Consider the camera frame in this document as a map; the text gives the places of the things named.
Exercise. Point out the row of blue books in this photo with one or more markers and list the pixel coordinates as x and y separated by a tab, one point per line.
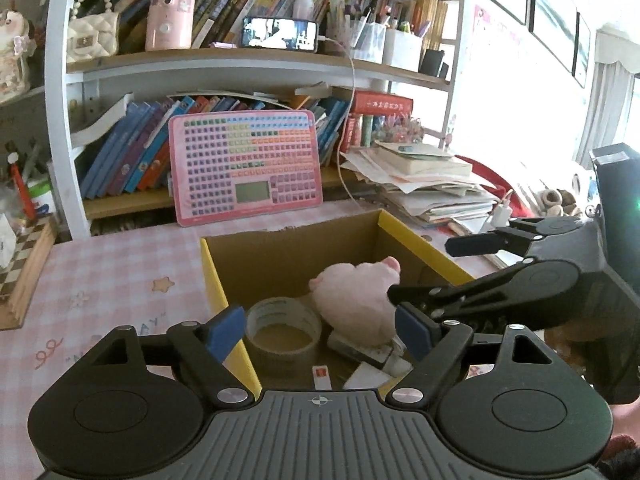
115	160

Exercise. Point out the white flat box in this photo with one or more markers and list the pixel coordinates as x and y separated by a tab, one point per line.
367	377

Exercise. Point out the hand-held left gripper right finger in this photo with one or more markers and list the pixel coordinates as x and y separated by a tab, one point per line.
412	332

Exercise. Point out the white wooden bookshelf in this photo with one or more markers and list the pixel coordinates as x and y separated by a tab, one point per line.
57	110

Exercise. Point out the wooden chess box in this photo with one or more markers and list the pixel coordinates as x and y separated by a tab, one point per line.
30	255

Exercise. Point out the white card red mark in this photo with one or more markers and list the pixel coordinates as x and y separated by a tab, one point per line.
322	380

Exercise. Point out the doll figure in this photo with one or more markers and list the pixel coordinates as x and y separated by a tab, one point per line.
12	55

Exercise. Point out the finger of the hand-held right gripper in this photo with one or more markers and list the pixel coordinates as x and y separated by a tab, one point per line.
435	295
475	245

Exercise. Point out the yellow cardboard box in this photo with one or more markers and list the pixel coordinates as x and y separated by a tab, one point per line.
280	255

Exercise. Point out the smartphone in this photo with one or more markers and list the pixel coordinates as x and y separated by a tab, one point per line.
280	34

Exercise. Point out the pink plush toy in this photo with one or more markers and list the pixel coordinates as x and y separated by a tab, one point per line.
350	295

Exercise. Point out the thick beige book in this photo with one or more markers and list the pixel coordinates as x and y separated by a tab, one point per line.
425	160

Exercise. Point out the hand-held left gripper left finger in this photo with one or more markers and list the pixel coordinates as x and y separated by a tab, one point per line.
225	332

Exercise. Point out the white charger plug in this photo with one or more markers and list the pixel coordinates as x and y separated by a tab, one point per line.
499	214

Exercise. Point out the clear tape roll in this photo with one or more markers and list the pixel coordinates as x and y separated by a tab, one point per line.
300	310

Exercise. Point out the row of tan books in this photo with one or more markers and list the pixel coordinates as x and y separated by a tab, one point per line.
430	20

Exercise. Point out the red plastic object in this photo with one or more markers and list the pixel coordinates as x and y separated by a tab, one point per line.
492	172

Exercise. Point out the white curtain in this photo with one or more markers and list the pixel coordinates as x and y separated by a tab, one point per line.
610	100

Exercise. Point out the red box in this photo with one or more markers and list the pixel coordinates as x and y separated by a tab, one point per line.
382	104

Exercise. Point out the person's right forearm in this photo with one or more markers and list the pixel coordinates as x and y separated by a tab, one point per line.
625	440

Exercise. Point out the clear pen holder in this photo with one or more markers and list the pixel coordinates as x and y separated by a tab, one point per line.
362	42

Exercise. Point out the white bottle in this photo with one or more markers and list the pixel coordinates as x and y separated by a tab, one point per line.
303	5

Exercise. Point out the pink learning tablet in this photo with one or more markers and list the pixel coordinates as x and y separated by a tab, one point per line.
210	200

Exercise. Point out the white pen holder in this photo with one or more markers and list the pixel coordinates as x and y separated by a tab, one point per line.
402	50

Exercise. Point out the pink cylindrical device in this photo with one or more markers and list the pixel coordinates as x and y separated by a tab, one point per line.
170	10

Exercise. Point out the cream quilted handbag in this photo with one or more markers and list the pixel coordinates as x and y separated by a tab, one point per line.
92	35

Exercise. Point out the small grey pink container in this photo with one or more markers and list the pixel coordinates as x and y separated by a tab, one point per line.
357	350

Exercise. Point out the beige plush slippers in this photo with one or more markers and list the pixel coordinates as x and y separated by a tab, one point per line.
555	202

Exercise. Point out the black box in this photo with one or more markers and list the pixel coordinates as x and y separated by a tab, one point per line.
432	62

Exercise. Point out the stack of papers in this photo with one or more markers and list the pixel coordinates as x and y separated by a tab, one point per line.
430	195

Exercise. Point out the green white box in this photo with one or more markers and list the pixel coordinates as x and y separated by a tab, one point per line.
44	197

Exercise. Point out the pink glittery ornament cluster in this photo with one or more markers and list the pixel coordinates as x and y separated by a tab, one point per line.
400	129

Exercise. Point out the small black picture frame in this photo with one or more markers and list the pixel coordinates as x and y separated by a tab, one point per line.
582	50

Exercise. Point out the bunch of pens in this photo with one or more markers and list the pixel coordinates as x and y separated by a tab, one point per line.
370	10

